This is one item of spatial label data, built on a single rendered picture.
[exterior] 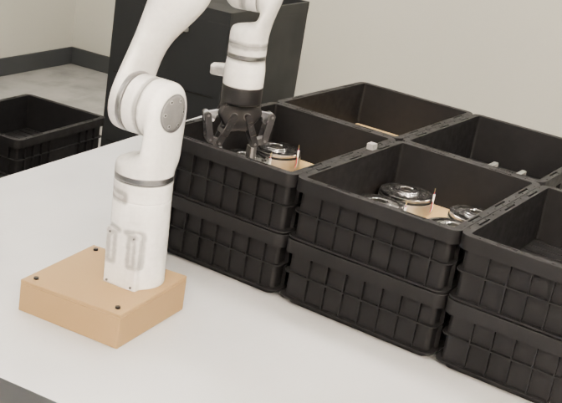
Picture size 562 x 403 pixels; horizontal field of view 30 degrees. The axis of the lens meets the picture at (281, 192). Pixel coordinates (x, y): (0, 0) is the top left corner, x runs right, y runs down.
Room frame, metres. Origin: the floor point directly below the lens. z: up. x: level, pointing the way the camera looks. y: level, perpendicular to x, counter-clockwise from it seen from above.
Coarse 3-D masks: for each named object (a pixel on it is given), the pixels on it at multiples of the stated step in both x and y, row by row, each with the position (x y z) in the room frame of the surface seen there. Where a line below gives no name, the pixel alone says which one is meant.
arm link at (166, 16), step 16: (160, 0) 1.54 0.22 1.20; (176, 0) 1.54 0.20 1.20; (192, 0) 1.55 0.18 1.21; (208, 0) 1.57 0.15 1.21; (144, 16) 1.55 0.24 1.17; (160, 16) 1.54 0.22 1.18; (176, 16) 1.55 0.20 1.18; (192, 16) 1.57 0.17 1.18; (144, 32) 1.54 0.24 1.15; (160, 32) 1.55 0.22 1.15; (176, 32) 1.57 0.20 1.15; (128, 48) 1.54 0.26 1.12; (144, 48) 1.54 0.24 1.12; (160, 48) 1.56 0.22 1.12; (128, 64) 1.53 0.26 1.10; (144, 64) 1.55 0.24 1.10; (128, 80) 1.51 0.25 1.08; (112, 96) 1.51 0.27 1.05; (112, 112) 1.50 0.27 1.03
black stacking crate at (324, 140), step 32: (192, 128) 1.88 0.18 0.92; (256, 128) 2.07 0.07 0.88; (288, 128) 2.11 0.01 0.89; (320, 128) 2.07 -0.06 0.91; (192, 160) 1.76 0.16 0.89; (320, 160) 2.07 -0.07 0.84; (192, 192) 1.76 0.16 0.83; (224, 192) 1.73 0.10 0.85; (256, 192) 1.69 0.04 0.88; (288, 192) 1.67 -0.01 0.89; (256, 224) 1.68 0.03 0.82; (288, 224) 1.68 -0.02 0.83
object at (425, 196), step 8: (384, 184) 1.91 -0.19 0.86; (392, 184) 1.92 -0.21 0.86; (400, 184) 1.93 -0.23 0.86; (408, 184) 1.93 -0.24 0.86; (384, 192) 1.86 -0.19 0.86; (392, 192) 1.86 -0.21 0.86; (424, 192) 1.90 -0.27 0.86; (400, 200) 1.84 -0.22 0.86; (408, 200) 1.84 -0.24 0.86; (416, 200) 1.84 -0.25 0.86; (424, 200) 1.85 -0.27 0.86
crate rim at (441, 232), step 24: (408, 144) 1.98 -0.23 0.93; (336, 168) 1.75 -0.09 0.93; (480, 168) 1.90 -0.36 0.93; (312, 192) 1.63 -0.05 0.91; (336, 192) 1.61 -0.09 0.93; (528, 192) 1.78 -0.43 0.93; (384, 216) 1.57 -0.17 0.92; (408, 216) 1.55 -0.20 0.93; (480, 216) 1.60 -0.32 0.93; (456, 240) 1.51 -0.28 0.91
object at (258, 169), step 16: (304, 112) 2.09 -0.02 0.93; (352, 128) 2.04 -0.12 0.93; (192, 144) 1.76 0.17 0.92; (208, 144) 1.75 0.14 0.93; (384, 144) 1.95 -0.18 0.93; (224, 160) 1.72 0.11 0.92; (240, 160) 1.71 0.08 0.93; (256, 160) 1.71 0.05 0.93; (336, 160) 1.79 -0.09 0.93; (256, 176) 1.69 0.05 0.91; (272, 176) 1.67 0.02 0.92; (288, 176) 1.66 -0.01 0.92
